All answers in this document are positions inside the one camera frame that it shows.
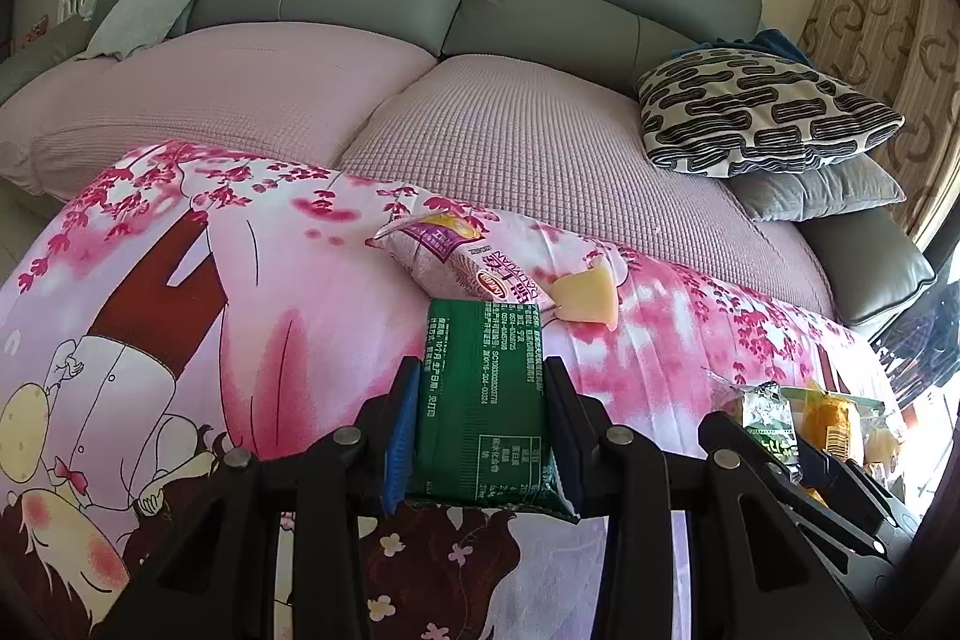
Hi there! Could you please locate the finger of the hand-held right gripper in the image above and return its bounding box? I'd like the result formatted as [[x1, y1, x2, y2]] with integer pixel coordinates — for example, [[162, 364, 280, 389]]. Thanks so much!
[[750, 449, 897, 566], [796, 441, 922, 536]]

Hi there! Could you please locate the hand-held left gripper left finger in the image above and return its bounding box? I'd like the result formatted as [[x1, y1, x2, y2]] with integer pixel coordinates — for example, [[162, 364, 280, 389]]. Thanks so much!
[[97, 355, 422, 640]]

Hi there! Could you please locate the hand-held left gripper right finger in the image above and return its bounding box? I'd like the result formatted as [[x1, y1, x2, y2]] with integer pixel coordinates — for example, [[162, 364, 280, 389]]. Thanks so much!
[[541, 355, 856, 640]]

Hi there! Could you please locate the orange snack packet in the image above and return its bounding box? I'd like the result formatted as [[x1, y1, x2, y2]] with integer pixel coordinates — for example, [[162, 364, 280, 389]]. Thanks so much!
[[795, 381, 863, 487]]

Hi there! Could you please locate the green snack packet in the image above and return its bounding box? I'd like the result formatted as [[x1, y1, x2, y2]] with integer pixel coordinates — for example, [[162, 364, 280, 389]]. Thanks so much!
[[403, 296, 580, 525]]

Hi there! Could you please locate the small green white packet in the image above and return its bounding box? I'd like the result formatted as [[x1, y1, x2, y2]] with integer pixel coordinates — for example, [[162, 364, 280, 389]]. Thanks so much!
[[739, 383, 800, 468]]

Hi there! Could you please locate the teal cardboard box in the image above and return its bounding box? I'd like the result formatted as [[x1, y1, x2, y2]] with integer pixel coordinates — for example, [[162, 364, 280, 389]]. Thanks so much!
[[780, 385, 912, 483]]

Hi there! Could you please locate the pale yellow wedge snack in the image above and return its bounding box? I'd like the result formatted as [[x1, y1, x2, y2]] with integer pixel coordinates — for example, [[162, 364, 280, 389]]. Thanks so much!
[[550, 265, 622, 327]]

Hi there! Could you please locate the pink purple snack packet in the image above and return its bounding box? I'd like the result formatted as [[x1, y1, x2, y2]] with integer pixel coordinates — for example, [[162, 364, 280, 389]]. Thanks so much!
[[365, 206, 560, 319]]

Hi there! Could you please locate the printed cartoon blanket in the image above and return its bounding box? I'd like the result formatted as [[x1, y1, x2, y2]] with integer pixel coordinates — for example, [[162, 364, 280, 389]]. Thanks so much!
[[0, 139, 912, 640]]

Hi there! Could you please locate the grey pillow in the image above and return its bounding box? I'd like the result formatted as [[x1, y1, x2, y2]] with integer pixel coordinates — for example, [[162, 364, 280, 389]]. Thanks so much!
[[726, 152, 908, 223]]

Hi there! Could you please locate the black white patterned pillow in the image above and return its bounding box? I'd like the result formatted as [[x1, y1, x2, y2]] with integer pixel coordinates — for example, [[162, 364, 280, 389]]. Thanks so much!
[[636, 47, 907, 176]]

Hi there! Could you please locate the blue cloth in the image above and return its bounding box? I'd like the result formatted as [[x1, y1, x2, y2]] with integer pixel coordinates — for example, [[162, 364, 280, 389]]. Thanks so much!
[[671, 29, 815, 67]]

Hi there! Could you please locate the light grey cushion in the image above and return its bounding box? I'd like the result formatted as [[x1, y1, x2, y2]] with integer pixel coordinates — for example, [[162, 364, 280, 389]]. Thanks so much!
[[75, 0, 228, 62]]

